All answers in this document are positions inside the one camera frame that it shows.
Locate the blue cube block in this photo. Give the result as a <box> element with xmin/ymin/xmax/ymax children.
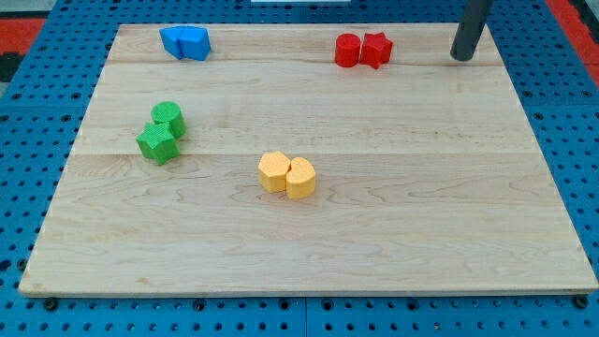
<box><xmin>159</xmin><ymin>26</ymin><xmax>185</xmax><ymax>60</ymax></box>

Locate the red cylinder block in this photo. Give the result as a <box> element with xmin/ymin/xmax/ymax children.
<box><xmin>334</xmin><ymin>33</ymin><xmax>361</xmax><ymax>67</ymax></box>

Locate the blue triangle block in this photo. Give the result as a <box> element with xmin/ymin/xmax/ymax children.
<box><xmin>179</xmin><ymin>26</ymin><xmax>212</xmax><ymax>61</ymax></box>

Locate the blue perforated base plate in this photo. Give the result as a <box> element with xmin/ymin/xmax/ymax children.
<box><xmin>1</xmin><ymin>0</ymin><xmax>598</xmax><ymax>336</ymax></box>

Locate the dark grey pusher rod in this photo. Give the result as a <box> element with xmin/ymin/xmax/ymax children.
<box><xmin>450</xmin><ymin>0</ymin><xmax>493</xmax><ymax>62</ymax></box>

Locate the red star block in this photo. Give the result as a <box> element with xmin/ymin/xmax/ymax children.
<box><xmin>359</xmin><ymin>32</ymin><xmax>393</xmax><ymax>69</ymax></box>

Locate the wooden board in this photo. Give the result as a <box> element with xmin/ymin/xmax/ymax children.
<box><xmin>19</xmin><ymin>23</ymin><xmax>598</xmax><ymax>298</ymax></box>

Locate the yellow half-round block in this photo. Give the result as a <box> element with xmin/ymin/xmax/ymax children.
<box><xmin>285</xmin><ymin>157</ymin><xmax>316</xmax><ymax>199</ymax></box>

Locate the yellow hexagon block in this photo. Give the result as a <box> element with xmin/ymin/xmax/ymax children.
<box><xmin>258</xmin><ymin>152</ymin><xmax>291</xmax><ymax>193</ymax></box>

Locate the green cylinder block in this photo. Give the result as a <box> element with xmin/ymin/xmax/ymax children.
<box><xmin>151</xmin><ymin>101</ymin><xmax>187</xmax><ymax>139</ymax></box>

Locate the green star block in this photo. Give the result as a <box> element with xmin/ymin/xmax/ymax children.
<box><xmin>136</xmin><ymin>123</ymin><xmax>180</xmax><ymax>166</ymax></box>

